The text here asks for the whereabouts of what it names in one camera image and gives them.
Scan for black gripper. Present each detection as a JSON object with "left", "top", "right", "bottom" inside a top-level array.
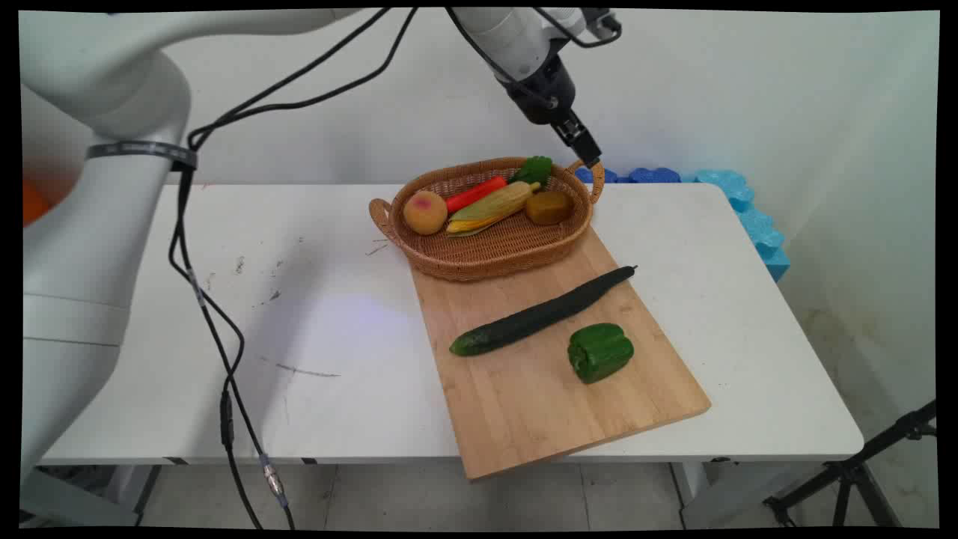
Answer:
[{"left": 503, "top": 54, "right": 604, "bottom": 170}]

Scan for brown toy potato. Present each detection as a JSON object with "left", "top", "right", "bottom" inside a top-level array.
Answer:
[{"left": 525, "top": 190, "right": 576, "bottom": 226}]

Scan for green leafy toy vegetable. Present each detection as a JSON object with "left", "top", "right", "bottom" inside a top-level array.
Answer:
[{"left": 511, "top": 156, "right": 554, "bottom": 188}]

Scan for yellow toy corn cob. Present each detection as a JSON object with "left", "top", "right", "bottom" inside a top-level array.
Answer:
[{"left": 447, "top": 180, "right": 541, "bottom": 237}]

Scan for red toy carrot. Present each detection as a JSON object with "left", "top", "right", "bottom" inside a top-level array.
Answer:
[{"left": 445, "top": 176, "right": 508, "bottom": 214}]

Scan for woven wicker basket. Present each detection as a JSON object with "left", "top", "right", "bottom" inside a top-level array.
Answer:
[{"left": 368, "top": 156, "right": 605, "bottom": 283}]

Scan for toy peach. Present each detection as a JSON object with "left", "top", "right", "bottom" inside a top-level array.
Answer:
[{"left": 403, "top": 190, "right": 449, "bottom": 237}]

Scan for dark green toy cucumber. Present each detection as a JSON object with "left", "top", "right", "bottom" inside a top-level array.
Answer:
[{"left": 449, "top": 265, "right": 638, "bottom": 357}]

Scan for light blue foam strip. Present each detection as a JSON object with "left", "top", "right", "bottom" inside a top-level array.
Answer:
[{"left": 680, "top": 169, "right": 792, "bottom": 283}]

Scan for green toy bell pepper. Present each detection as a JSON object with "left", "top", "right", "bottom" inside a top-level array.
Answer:
[{"left": 567, "top": 323, "right": 635, "bottom": 385}]

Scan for bamboo cutting board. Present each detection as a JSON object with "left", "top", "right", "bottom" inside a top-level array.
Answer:
[{"left": 410, "top": 225, "right": 713, "bottom": 481}]

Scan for white table leg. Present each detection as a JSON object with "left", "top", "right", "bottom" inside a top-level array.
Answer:
[
  {"left": 668, "top": 461, "right": 721, "bottom": 529},
  {"left": 103, "top": 464, "right": 162, "bottom": 525}
]

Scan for black tripod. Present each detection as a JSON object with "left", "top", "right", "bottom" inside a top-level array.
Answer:
[{"left": 762, "top": 400, "right": 938, "bottom": 529}]

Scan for orange object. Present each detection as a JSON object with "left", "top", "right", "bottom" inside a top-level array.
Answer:
[{"left": 21, "top": 178, "right": 55, "bottom": 228}]

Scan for black looped camera cable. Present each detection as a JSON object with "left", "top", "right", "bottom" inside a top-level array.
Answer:
[{"left": 533, "top": 7, "right": 623, "bottom": 49}]

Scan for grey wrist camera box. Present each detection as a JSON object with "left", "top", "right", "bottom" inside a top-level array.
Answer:
[{"left": 581, "top": 7, "right": 622, "bottom": 40}]

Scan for long black cable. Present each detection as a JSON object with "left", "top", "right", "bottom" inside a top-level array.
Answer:
[
  {"left": 168, "top": 7, "right": 394, "bottom": 531},
  {"left": 180, "top": 7, "right": 418, "bottom": 450}
]

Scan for black velcro strap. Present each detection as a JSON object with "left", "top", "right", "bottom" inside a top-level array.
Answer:
[{"left": 85, "top": 140, "right": 199, "bottom": 172}]

